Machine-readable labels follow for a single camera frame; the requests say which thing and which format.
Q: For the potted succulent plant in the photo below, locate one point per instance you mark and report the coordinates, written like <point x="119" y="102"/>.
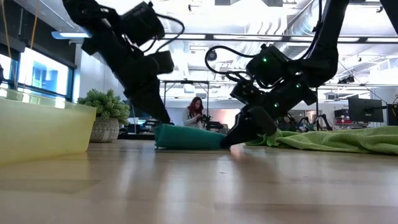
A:
<point x="105" y="109"/>

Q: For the black overhead light bar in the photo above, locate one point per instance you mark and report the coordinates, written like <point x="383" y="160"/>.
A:
<point x="209" y="36"/>

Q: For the large black monitor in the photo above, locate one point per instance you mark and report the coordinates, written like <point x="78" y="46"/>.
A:
<point x="365" y="110"/>

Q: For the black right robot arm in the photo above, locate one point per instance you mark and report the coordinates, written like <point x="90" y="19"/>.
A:
<point x="323" y="56"/>

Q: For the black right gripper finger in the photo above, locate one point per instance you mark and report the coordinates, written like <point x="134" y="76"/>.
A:
<point x="245" y="130"/>

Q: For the person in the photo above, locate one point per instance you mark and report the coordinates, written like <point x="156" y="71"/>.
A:
<point x="192" y="119"/>

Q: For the yellow translucent plastic basket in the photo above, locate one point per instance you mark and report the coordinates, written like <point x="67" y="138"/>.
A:
<point x="43" y="130"/>

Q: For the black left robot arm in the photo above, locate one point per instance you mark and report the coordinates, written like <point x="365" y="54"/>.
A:
<point x="93" y="18"/>

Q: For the black background stand frame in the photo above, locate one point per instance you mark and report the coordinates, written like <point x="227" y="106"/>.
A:
<point x="186" y="82"/>

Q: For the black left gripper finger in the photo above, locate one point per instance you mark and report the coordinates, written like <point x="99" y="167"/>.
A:
<point x="152" y="107"/>

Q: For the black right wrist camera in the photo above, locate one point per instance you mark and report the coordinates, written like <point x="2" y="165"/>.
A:
<point x="245" y="91"/>

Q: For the teal microfiber towel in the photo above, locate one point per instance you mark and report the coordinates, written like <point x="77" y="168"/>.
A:
<point x="186" y="138"/>

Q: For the long ceiling lamp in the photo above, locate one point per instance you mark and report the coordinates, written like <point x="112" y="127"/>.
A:
<point x="71" y="35"/>

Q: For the bright office window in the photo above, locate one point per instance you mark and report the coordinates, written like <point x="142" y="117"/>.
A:
<point x="43" y="74"/>

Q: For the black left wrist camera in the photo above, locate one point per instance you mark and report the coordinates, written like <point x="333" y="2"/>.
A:
<point x="161" y="62"/>

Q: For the silver ventilation duct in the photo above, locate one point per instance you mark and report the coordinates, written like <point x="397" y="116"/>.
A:
<point x="295" y="25"/>

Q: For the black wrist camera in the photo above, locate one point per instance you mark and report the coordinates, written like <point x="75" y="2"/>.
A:
<point x="161" y="62"/>
<point x="245" y="91"/>

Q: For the pale lime microfiber towel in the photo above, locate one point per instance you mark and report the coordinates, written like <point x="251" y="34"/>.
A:
<point x="342" y="140"/>

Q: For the red storage bins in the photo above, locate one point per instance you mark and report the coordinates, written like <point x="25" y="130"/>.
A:
<point x="342" y="121"/>

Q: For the black tripod stand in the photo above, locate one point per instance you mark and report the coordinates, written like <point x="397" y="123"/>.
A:
<point x="316" y="102"/>

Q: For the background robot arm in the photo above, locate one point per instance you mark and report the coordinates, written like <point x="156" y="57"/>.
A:
<point x="214" y="125"/>

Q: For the black overhead camera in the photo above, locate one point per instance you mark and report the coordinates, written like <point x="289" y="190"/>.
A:
<point x="212" y="56"/>

